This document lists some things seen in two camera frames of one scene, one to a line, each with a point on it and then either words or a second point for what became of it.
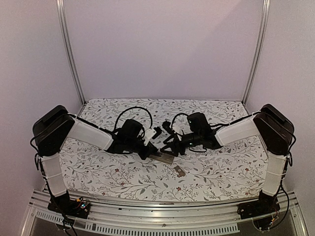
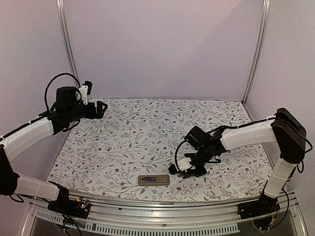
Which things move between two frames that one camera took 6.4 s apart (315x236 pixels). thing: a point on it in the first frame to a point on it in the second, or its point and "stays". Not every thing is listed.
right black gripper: [175, 142] to [202, 171]
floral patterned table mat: [96, 173] stays
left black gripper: [150, 149] to [92, 114]
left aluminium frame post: [60, 5] stays
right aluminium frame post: [265, 23] stays
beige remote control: [162, 157] to [162, 180]
